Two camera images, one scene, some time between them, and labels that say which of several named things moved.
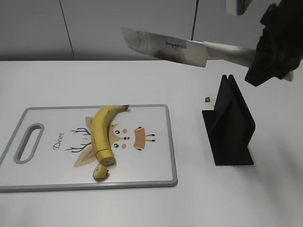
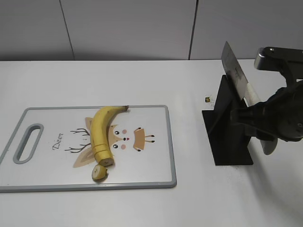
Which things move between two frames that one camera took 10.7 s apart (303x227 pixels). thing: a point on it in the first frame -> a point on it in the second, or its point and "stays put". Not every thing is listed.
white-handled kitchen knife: [193, 52] -> [236, 78]
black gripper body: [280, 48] -> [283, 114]
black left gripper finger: [271, 60] -> [247, 120]
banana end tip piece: [101, 172] stays put
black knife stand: [230, 126] stays put
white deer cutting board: [51, 149] stays put
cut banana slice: [106, 157] stays put
